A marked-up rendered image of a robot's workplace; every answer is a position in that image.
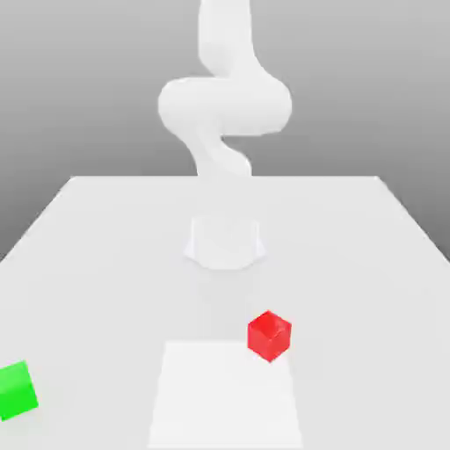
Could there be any small red cube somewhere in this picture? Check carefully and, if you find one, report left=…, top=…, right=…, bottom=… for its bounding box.
left=246, top=309, right=293, bottom=364

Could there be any small green cube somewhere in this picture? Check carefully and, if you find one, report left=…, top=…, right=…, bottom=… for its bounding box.
left=0, top=359, right=40, bottom=422

